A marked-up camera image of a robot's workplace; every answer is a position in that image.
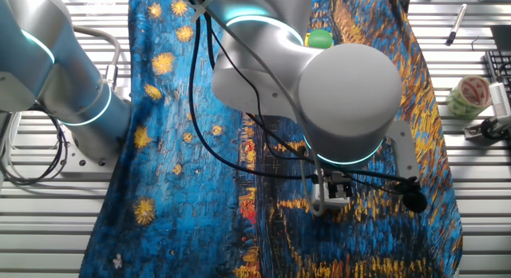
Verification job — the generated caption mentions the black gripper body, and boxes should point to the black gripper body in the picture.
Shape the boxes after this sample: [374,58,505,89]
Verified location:
[319,167,355,186]

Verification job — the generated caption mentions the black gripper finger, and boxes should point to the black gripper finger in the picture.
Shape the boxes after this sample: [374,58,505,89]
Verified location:
[327,182,354,201]

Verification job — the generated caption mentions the white box small green button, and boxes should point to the white box small green button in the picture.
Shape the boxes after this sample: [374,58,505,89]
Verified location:
[310,169,355,210]

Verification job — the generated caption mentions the yellow box large green button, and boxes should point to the yellow box large green button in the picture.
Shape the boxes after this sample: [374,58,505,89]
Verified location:
[303,28,335,50]

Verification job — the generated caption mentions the clear tape roll red print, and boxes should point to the clear tape roll red print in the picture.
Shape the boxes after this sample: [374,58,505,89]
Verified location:
[446,74,493,120]

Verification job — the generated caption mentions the starry night painted cloth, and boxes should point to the starry night painted cloth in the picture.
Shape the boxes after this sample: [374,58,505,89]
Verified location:
[78,0,464,278]

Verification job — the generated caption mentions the black keyboard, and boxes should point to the black keyboard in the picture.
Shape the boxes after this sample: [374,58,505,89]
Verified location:
[484,50,511,96]

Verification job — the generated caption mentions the silver black pen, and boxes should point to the silver black pen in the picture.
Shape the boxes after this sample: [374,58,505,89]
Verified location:
[445,3,469,46]

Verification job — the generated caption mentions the black flat device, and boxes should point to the black flat device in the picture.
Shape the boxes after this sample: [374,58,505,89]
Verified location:
[489,25,511,51]

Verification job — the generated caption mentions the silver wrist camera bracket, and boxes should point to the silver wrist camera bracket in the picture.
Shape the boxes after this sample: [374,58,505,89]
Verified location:
[383,120,421,182]

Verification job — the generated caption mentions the thin black cable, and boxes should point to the thin black cable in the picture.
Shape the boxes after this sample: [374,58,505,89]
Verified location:
[204,12,316,161]

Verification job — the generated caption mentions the thick black cable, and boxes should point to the thick black cable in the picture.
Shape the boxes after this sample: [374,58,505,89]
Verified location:
[187,12,418,187]

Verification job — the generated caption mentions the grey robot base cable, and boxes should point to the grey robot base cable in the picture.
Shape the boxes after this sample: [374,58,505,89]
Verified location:
[71,25,122,89]

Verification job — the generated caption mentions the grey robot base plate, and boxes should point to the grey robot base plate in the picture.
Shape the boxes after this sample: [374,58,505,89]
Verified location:
[59,128,133,179]

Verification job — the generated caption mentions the black cable bundle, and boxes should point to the black cable bundle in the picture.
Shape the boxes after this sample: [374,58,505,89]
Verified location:
[0,108,72,187]

